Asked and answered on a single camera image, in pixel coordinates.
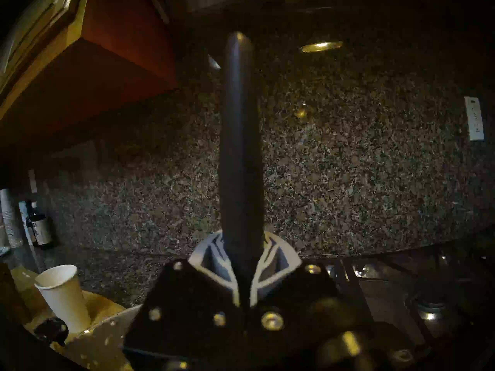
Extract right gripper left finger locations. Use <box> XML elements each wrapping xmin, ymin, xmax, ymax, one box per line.
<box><xmin>124</xmin><ymin>231</ymin><xmax>248</xmax><ymax>371</ymax></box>

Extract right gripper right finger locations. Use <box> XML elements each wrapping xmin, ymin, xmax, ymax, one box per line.
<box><xmin>249</xmin><ymin>231</ymin><xmax>362</xmax><ymax>371</ymax></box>

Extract metal serving spoon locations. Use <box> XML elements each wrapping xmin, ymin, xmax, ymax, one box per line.
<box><xmin>218</xmin><ymin>31</ymin><xmax>268</xmax><ymax>286</ymax></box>

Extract yellow cloth mat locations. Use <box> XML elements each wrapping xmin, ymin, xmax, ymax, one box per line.
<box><xmin>12</xmin><ymin>266</ymin><xmax>128</xmax><ymax>336</ymax></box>

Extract stainless steel pot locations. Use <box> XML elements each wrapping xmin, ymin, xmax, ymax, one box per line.
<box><xmin>34</xmin><ymin>305</ymin><xmax>143</xmax><ymax>371</ymax></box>

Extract steel gas cooktop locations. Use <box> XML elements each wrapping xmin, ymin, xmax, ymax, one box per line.
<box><xmin>302</xmin><ymin>239</ymin><xmax>495</xmax><ymax>371</ymax></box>

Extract white paper cup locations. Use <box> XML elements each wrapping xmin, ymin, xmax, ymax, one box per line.
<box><xmin>34</xmin><ymin>264</ymin><xmax>91</xmax><ymax>334</ymax></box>

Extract dark glass bottle white label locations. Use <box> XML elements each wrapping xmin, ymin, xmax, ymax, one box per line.
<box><xmin>26</xmin><ymin>199</ymin><xmax>53</xmax><ymax>248</ymax></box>

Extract stack of white paper cups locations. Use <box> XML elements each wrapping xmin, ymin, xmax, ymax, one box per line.
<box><xmin>0</xmin><ymin>189</ymin><xmax>24</xmax><ymax>249</ymax></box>

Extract wide wooden wall cabinets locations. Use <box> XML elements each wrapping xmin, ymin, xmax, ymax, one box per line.
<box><xmin>0</xmin><ymin>0</ymin><xmax>178</xmax><ymax>143</ymax></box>

